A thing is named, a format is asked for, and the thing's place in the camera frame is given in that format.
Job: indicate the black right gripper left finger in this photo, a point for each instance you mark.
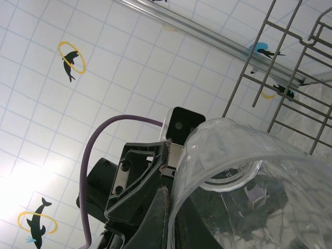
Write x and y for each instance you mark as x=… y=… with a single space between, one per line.
x=155 y=228

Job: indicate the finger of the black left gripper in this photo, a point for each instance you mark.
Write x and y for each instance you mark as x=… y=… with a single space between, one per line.
x=153 y=155

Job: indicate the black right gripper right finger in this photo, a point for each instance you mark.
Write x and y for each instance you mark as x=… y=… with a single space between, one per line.
x=194 y=228

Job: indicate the clear plastic cup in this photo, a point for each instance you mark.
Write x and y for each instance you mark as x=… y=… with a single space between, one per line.
x=259 y=145

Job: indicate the blue circle fish sticker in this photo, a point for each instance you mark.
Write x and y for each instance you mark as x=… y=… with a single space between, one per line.
x=259 y=48

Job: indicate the aluminium corner post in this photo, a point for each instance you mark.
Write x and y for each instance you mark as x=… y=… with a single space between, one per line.
x=207 y=33

